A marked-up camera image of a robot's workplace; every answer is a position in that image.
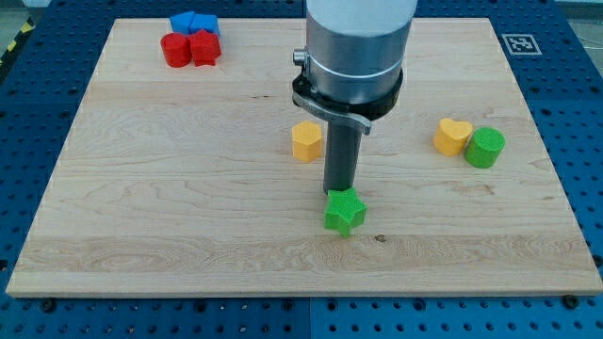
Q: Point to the yellow hexagon block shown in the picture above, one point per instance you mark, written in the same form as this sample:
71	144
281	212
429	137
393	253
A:
307	140

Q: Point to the green star block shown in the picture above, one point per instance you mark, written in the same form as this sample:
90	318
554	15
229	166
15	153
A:
344	211

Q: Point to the red star block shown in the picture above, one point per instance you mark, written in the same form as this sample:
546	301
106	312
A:
204	47

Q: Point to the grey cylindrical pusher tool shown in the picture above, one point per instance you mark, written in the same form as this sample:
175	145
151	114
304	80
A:
342	149

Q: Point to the wooden board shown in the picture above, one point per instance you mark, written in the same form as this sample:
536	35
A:
181	183

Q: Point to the yellow heart block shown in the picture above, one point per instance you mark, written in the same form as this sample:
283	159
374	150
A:
451	136

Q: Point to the red cylinder block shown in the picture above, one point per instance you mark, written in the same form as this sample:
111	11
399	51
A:
176	51

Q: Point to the blue cube block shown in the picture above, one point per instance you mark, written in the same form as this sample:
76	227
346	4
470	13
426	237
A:
207	22

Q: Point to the green cylinder block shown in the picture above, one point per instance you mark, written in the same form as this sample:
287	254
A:
484	147

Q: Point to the blue pentagon block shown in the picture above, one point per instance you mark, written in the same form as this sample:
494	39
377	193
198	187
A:
180	23

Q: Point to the fiducial marker tag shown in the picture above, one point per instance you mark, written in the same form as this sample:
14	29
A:
521	44

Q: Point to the black yellow hazard tape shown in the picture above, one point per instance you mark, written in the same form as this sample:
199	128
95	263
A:
17	43

